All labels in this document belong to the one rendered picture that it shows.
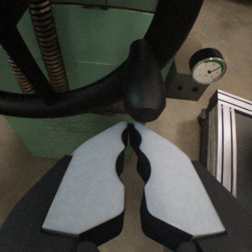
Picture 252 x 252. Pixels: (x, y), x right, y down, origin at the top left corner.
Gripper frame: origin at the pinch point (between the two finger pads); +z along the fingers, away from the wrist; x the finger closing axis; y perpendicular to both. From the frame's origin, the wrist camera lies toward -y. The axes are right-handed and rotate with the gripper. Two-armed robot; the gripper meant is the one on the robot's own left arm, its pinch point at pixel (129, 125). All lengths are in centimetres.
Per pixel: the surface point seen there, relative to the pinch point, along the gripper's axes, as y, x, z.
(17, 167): 55, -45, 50
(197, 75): 2.2, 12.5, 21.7
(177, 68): 2.5, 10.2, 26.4
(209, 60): -0.9, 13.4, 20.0
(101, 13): -6.5, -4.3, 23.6
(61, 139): 35, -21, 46
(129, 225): 69, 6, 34
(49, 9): -6.9, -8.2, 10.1
